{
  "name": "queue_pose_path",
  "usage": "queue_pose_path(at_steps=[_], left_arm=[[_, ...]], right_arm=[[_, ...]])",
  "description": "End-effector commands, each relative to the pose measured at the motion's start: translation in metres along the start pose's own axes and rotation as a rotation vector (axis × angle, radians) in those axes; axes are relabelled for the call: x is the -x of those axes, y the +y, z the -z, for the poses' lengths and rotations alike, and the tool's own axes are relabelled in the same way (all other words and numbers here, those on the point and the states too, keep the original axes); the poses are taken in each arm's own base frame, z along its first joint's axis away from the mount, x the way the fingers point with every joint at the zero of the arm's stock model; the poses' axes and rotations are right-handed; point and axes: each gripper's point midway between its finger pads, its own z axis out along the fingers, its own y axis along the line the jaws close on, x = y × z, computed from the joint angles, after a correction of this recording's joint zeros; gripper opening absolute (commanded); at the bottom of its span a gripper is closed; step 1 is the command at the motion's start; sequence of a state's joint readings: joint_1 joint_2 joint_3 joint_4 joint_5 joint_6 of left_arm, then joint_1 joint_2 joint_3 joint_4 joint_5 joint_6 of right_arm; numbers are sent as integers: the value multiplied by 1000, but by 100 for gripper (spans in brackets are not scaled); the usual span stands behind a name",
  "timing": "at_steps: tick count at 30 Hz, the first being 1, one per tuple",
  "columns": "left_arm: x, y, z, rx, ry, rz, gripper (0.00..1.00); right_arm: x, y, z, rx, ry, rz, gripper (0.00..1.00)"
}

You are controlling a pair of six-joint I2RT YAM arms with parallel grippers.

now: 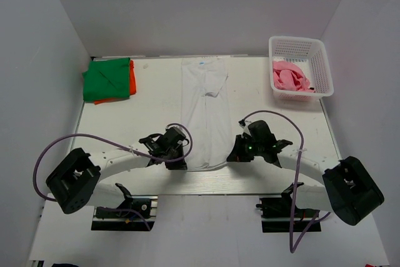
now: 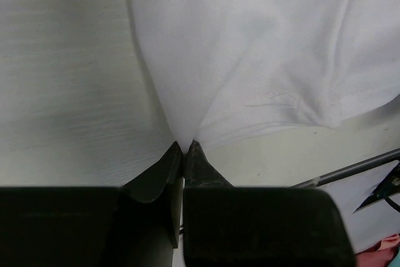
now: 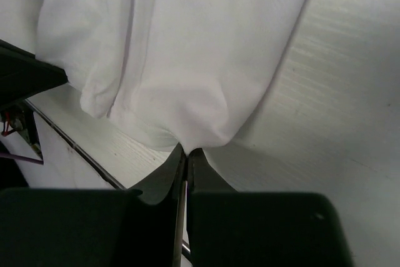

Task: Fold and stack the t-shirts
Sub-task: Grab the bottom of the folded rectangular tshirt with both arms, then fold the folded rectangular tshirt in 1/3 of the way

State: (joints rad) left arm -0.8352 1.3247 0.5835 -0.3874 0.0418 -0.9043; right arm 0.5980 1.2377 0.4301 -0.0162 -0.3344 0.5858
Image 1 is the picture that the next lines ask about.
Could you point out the white plastic basket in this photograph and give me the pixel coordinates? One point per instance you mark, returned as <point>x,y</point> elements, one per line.
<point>310,56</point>

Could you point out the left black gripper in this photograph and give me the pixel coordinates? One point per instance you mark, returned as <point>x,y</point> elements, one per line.
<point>174,161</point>

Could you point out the pink t shirt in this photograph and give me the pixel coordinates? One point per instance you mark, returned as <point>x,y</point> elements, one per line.
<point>289,77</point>

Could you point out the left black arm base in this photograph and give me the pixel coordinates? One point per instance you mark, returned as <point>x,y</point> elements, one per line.
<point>135,214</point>

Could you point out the white t shirt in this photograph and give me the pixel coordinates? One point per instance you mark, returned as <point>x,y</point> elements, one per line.
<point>205,112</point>

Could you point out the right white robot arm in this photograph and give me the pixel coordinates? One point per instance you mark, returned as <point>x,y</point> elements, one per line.
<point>345,187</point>

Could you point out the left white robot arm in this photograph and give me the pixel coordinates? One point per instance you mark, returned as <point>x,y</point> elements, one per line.
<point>78,179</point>

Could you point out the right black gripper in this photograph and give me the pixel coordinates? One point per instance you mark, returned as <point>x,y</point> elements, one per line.
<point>237,155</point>

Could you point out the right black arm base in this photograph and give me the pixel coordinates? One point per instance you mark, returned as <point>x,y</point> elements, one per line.
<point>275,215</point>

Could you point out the orange folded t shirt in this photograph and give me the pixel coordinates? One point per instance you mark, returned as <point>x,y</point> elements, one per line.
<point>132,86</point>

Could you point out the green folded t shirt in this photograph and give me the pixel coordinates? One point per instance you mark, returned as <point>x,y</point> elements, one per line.
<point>109,79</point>

